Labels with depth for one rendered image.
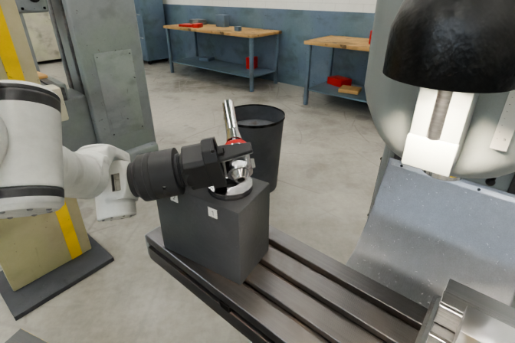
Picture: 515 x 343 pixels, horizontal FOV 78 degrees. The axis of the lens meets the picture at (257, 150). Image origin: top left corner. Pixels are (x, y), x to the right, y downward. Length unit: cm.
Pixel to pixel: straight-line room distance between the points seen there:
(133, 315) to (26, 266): 66
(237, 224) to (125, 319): 139
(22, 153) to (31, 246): 180
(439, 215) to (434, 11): 71
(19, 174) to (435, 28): 35
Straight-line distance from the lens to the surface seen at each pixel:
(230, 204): 61
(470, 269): 88
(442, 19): 19
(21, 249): 215
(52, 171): 38
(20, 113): 39
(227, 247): 66
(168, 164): 57
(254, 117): 271
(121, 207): 60
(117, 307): 200
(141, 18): 750
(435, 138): 31
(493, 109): 33
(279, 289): 71
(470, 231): 87
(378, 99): 36
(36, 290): 223
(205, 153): 54
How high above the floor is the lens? 148
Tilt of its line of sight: 27 degrees down
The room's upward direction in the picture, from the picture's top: straight up
